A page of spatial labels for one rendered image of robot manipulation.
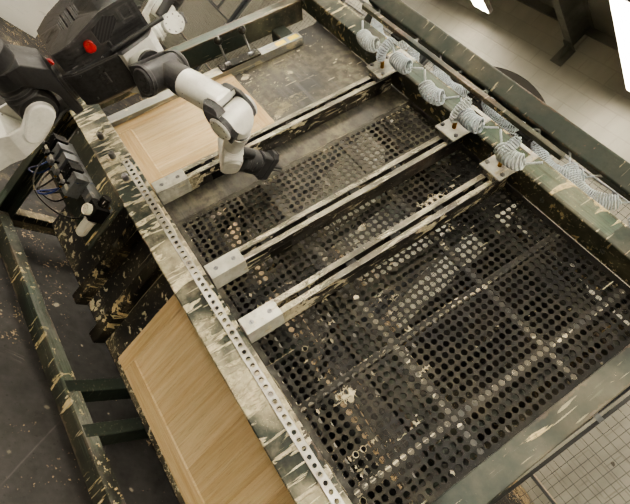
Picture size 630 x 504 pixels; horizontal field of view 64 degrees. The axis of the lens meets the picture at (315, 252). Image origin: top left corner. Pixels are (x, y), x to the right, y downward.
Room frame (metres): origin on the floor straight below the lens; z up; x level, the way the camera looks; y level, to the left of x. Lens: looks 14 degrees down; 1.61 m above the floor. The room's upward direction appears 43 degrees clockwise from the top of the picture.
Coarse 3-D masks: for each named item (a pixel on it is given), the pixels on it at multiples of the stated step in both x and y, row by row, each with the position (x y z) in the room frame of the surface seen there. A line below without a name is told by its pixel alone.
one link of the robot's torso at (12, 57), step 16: (0, 48) 1.31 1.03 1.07; (16, 48) 1.40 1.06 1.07; (32, 48) 1.45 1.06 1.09; (0, 64) 1.31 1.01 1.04; (16, 64) 1.34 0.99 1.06; (32, 64) 1.38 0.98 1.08; (48, 64) 1.47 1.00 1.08; (0, 80) 1.33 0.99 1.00; (16, 80) 1.35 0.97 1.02; (32, 80) 1.38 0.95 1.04; (48, 80) 1.42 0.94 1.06; (16, 96) 1.38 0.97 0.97; (64, 96) 1.47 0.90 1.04; (64, 112) 1.53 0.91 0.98; (80, 112) 1.54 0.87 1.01
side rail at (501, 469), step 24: (624, 360) 1.47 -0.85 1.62; (600, 384) 1.42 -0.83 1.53; (624, 384) 1.43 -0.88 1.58; (552, 408) 1.36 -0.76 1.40; (576, 408) 1.36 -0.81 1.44; (600, 408) 1.37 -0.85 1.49; (528, 432) 1.30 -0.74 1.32; (552, 432) 1.31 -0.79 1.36; (504, 456) 1.25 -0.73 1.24; (528, 456) 1.26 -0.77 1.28; (480, 480) 1.21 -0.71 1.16; (504, 480) 1.21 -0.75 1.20
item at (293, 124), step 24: (384, 48) 2.13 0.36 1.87; (384, 72) 2.17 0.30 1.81; (336, 96) 2.12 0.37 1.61; (360, 96) 2.17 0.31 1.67; (288, 120) 2.01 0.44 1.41; (312, 120) 2.05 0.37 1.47; (264, 144) 1.94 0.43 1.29; (192, 168) 1.81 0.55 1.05; (216, 168) 1.84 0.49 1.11; (168, 192) 1.74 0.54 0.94
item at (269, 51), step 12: (288, 36) 2.42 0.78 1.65; (300, 36) 2.43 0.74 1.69; (264, 48) 2.35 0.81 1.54; (276, 48) 2.36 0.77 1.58; (288, 48) 2.41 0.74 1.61; (252, 60) 2.30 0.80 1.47; (264, 60) 2.35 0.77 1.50; (216, 72) 2.22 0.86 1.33; (228, 72) 2.25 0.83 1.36; (240, 72) 2.29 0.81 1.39; (156, 96) 2.10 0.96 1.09; (168, 96) 2.10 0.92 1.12; (132, 108) 2.04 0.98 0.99; (144, 108) 2.04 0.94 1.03; (120, 120) 2.00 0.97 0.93
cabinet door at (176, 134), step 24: (144, 120) 2.02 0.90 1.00; (168, 120) 2.04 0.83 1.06; (192, 120) 2.05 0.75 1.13; (264, 120) 2.07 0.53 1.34; (144, 144) 1.94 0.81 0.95; (168, 144) 1.95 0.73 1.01; (192, 144) 1.96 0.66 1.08; (216, 144) 1.97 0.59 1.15; (144, 168) 1.85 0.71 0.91; (168, 168) 1.86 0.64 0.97
